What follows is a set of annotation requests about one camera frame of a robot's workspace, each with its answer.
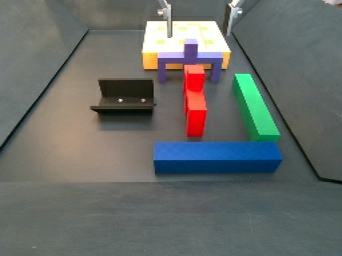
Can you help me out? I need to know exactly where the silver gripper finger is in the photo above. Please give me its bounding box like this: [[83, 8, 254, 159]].
[[158, 0, 172, 38], [226, 0, 243, 35]]

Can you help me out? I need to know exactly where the long green block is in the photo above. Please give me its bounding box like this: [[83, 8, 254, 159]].
[[233, 74, 281, 142]]

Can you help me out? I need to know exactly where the yellow slotted board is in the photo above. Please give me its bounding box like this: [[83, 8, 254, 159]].
[[142, 21, 231, 70]]

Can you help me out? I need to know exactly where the purple cross-shaped block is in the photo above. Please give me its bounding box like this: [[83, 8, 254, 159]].
[[158, 39, 223, 83]]

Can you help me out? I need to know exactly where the red stepped block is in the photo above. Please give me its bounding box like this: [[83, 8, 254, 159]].
[[183, 65, 207, 137]]

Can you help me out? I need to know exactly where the long blue block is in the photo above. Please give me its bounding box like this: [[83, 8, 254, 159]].
[[154, 142, 283, 174]]

